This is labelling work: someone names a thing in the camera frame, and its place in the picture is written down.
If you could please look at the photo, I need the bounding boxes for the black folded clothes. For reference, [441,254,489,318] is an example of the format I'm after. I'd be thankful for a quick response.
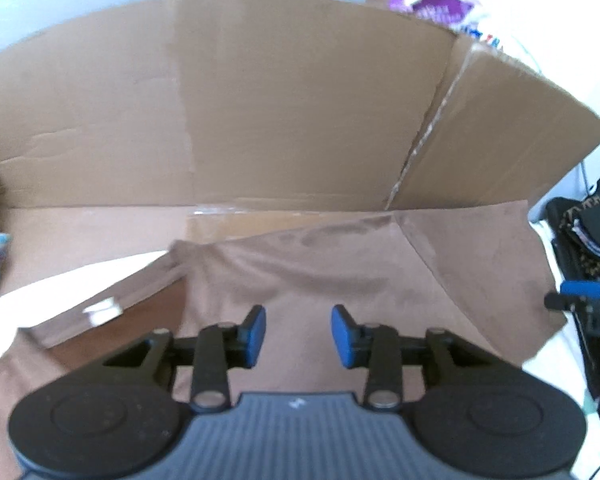
[544,160,600,442]

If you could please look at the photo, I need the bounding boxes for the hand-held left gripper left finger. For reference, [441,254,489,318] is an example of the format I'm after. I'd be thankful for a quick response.
[102,304,267,412]

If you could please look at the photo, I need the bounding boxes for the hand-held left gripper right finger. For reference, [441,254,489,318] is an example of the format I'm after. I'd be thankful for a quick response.
[331,304,501,410]

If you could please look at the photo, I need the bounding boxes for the leopard print cloth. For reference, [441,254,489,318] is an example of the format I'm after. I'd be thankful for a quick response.
[560,195,600,281]

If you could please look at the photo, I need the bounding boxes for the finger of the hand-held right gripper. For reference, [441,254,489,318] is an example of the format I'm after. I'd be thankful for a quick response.
[544,293,597,311]
[560,280,600,299]

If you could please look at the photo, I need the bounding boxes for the purple white refill pouch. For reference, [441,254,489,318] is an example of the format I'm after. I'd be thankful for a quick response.
[387,0,502,49]

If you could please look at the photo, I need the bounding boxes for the brown t-shirt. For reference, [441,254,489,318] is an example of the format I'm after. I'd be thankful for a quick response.
[0,200,569,480]

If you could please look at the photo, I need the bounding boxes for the brown cardboard sheet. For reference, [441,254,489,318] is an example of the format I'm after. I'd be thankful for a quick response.
[0,0,600,302]

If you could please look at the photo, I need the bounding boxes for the cream bear print blanket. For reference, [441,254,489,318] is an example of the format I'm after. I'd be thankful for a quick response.
[0,217,600,413]

